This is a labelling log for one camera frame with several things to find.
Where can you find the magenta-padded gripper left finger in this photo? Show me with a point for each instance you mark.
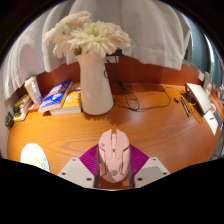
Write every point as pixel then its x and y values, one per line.
pixel 75 171

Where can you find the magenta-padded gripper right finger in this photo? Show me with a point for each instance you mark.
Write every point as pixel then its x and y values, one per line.
pixel 151 171

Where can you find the pink computer mouse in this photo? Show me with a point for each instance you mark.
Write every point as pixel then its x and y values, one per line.
pixel 114 156

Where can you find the round cartoon print mouse pad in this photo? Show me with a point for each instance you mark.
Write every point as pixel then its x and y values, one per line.
pixel 33 155

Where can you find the orange cover book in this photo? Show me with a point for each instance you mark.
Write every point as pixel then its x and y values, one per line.
pixel 71 103

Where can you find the black pen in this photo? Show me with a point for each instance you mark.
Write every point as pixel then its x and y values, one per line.
pixel 185 106

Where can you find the flat red-brown book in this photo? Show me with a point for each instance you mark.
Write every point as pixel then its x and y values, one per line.
pixel 35 107

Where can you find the blue cover book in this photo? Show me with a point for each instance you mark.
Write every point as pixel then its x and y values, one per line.
pixel 55 96

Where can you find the white paper sheet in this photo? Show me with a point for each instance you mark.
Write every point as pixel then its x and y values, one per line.
pixel 211 121

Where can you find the white and yellow book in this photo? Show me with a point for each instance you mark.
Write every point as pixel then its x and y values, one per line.
pixel 20 115

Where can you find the black spine book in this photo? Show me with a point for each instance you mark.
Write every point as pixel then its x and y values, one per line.
pixel 23 107

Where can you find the clear spray bottle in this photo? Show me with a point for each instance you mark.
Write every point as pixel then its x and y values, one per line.
pixel 39 96

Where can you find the white ceramic vase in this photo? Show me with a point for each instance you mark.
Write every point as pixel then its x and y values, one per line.
pixel 95 90

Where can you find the yellow and black book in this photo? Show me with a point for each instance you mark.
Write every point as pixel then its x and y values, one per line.
pixel 22 100

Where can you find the white lidded tumbler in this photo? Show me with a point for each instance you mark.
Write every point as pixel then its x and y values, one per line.
pixel 31 88

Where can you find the window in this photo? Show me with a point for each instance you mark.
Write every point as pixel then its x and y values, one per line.
pixel 203 46

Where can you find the white flower bouquet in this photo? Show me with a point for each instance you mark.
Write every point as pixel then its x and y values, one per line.
pixel 90 35

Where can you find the white curtain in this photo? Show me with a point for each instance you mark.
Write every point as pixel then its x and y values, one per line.
pixel 150 30

